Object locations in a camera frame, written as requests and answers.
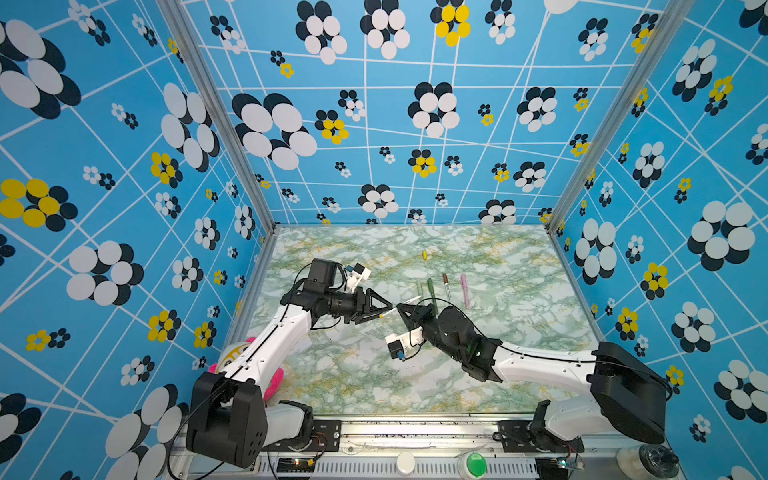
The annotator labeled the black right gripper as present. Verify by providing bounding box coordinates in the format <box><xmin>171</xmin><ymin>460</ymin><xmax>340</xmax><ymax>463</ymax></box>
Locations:
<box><xmin>399</xmin><ymin>303</ymin><xmax>465</xmax><ymax>366</ymax></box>

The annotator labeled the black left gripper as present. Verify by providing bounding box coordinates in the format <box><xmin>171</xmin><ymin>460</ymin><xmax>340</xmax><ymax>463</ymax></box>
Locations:
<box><xmin>324</xmin><ymin>288</ymin><xmax>392</xmax><ymax>324</ymax></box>

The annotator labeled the white marker pen yellow end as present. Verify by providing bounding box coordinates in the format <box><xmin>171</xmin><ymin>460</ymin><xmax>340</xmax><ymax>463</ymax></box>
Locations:
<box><xmin>380</xmin><ymin>295</ymin><xmax>422</xmax><ymax>317</ymax></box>

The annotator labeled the dark green pen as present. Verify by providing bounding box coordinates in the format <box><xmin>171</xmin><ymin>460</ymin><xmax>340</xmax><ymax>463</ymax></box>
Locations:
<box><xmin>427</xmin><ymin>278</ymin><xmax>437</xmax><ymax>307</ymax></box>

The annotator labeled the white grey pen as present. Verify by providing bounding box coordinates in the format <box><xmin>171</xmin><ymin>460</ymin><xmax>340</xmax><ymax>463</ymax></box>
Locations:
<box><xmin>441</xmin><ymin>272</ymin><xmax>454</xmax><ymax>306</ymax></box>

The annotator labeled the pink pen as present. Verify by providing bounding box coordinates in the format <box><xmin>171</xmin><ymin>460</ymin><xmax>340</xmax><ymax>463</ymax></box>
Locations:
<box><xmin>460</xmin><ymin>273</ymin><xmax>471</xmax><ymax>309</ymax></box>

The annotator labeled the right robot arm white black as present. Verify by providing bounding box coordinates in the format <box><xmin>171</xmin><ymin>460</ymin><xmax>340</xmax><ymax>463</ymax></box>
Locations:
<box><xmin>392</xmin><ymin>303</ymin><xmax>673</xmax><ymax>450</ymax></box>

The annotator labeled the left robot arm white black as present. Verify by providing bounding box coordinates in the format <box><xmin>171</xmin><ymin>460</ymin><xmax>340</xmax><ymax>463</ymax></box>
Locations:
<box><xmin>185</xmin><ymin>259</ymin><xmax>393</xmax><ymax>467</ymax></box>

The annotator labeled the white round button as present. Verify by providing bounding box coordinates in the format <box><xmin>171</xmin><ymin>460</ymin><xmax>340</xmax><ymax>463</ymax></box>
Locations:
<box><xmin>396</xmin><ymin>451</ymin><xmax>416</xmax><ymax>477</ymax></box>

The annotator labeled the plush toy with glasses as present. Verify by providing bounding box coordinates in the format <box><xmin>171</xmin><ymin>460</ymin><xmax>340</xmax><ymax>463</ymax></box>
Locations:
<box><xmin>207</xmin><ymin>336</ymin><xmax>285</xmax><ymax>402</ymax></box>

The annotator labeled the green push button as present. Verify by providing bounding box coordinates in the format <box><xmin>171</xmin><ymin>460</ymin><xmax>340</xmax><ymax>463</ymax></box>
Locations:
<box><xmin>457</xmin><ymin>451</ymin><xmax>488</xmax><ymax>480</ymax></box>

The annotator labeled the tape roll spool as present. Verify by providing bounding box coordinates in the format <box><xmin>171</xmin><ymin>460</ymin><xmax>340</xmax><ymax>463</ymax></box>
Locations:
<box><xmin>616</xmin><ymin>444</ymin><xmax>680</xmax><ymax>480</ymax></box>

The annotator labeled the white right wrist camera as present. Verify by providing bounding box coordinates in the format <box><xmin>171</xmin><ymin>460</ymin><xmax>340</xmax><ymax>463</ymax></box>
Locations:
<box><xmin>385</xmin><ymin>327</ymin><xmax>425</xmax><ymax>361</ymax></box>

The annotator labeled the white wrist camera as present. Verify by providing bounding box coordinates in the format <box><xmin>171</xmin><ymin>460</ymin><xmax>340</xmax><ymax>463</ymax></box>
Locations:
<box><xmin>385</xmin><ymin>327</ymin><xmax>425</xmax><ymax>361</ymax></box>
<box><xmin>345</xmin><ymin>263</ymin><xmax>371</xmax><ymax>292</ymax></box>

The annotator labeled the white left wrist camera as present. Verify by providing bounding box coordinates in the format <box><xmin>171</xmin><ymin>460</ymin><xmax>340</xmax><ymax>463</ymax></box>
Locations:
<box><xmin>345</xmin><ymin>263</ymin><xmax>371</xmax><ymax>292</ymax></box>

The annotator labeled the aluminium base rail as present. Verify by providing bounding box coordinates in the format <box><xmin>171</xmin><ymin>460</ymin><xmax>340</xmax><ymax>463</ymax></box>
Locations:
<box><xmin>161</xmin><ymin>413</ymin><xmax>685</xmax><ymax>480</ymax></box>

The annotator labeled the aluminium corner post left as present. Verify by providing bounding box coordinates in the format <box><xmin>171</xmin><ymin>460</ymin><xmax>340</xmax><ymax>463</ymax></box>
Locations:
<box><xmin>157</xmin><ymin>0</ymin><xmax>276</xmax><ymax>238</ymax></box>

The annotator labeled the aluminium corner post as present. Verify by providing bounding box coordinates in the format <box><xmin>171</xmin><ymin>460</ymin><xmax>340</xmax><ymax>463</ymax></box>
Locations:
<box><xmin>546</xmin><ymin>0</ymin><xmax>695</xmax><ymax>239</ymax></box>
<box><xmin>157</xmin><ymin>0</ymin><xmax>276</xmax><ymax>238</ymax></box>

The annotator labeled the aluminium corner post right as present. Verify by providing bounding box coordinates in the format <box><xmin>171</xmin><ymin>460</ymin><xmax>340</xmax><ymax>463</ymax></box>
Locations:
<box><xmin>546</xmin><ymin>0</ymin><xmax>695</xmax><ymax>239</ymax></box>

